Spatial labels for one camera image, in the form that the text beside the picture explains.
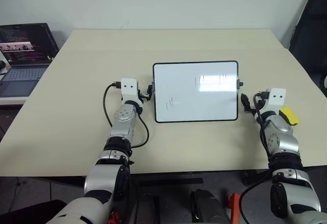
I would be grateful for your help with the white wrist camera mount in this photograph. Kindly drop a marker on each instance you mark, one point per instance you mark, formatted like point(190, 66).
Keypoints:
point(276, 101)
point(128, 88)

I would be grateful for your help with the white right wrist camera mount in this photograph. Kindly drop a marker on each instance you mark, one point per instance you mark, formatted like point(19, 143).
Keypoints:
point(276, 101)

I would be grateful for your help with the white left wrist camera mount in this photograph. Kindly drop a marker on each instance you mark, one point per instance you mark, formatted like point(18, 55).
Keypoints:
point(128, 88)

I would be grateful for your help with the black-framed whiteboard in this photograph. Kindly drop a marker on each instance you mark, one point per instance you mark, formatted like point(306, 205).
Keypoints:
point(194, 101)

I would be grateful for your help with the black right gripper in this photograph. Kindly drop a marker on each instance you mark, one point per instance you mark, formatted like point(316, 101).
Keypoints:
point(257, 105)

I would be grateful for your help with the dark computer mouse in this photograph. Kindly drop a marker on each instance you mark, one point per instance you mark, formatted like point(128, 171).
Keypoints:
point(2, 64)

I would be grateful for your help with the open grey laptop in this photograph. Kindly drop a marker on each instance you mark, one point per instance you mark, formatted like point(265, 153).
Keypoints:
point(23, 55)

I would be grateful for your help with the orange-red bracket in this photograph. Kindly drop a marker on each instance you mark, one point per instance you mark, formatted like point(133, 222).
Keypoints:
point(233, 206)
point(114, 218)

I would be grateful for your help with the black table frame bar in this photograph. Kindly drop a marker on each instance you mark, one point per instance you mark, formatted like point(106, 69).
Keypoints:
point(168, 178)

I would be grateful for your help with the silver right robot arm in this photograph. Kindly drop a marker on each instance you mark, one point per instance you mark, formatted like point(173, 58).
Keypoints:
point(281, 142)

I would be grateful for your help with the yellow and black eraser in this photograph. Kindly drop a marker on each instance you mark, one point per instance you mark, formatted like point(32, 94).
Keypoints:
point(290, 115)

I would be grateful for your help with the dark grey rounded part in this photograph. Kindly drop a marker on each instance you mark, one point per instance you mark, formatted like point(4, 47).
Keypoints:
point(150, 208)

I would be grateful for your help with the black office chair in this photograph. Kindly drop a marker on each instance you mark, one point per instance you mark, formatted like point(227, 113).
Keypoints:
point(310, 34)

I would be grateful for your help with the dark rounded robot part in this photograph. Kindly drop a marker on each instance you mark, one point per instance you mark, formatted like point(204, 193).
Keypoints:
point(208, 206)

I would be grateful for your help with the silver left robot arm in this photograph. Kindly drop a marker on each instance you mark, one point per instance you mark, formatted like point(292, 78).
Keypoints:
point(122, 121)

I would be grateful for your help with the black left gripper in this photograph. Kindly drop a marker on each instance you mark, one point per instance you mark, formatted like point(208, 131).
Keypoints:
point(143, 95)

